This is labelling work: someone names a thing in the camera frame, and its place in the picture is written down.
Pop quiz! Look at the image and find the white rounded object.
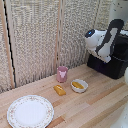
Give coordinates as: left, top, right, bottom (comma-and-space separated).
123, 66, 128, 85

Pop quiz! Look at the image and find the white ceramic bowl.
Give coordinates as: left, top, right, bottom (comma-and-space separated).
70, 79, 89, 94

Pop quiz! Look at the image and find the yellow food piece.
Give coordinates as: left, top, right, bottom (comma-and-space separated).
72, 81, 85, 90

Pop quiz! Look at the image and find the black air fryer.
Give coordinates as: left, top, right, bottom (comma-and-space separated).
86, 30, 128, 80

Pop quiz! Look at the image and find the floral rimmed white plate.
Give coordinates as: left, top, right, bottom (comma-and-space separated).
6, 94, 55, 128

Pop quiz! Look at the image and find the orange rectangular block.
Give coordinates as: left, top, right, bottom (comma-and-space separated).
53, 84, 67, 97

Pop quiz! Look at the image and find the pink cup with print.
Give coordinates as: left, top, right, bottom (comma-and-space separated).
56, 65, 69, 84

